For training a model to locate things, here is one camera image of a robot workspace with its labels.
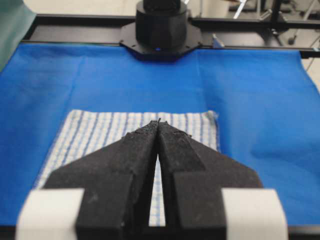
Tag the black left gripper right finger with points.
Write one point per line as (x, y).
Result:
(209, 196)

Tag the black aluminium frame rail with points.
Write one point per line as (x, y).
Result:
(202, 33)

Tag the green backdrop sheet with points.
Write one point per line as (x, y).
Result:
(15, 21)

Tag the white blue striped towel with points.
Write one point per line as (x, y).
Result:
(83, 132)

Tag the blue table cloth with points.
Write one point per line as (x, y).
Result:
(267, 107)

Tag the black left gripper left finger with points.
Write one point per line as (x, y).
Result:
(104, 195)

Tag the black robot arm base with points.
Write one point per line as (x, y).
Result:
(161, 31)

